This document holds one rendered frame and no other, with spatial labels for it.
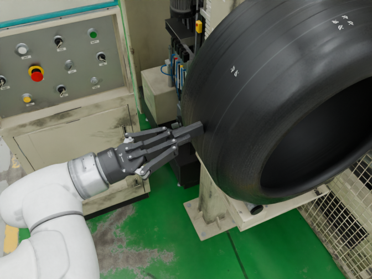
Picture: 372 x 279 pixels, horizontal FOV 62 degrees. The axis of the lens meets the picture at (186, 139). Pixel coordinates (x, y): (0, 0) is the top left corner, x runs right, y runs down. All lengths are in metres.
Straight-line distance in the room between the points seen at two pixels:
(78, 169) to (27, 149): 0.81
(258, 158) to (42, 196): 0.44
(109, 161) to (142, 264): 1.28
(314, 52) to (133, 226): 1.59
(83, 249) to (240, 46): 0.49
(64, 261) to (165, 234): 1.37
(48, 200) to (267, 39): 0.52
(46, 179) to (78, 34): 0.67
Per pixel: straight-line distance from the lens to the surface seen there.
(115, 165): 0.65
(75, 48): 1.23
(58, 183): 0.66
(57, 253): 0.60
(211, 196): 1.63
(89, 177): 0.65
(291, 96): 0.60
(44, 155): 1.49
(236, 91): 0.63
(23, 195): 0.68
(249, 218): 1.03
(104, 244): 1.96
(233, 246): 1.92
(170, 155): 0.66
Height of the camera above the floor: 1.77
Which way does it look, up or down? 50 degrees down
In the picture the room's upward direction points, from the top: straight up
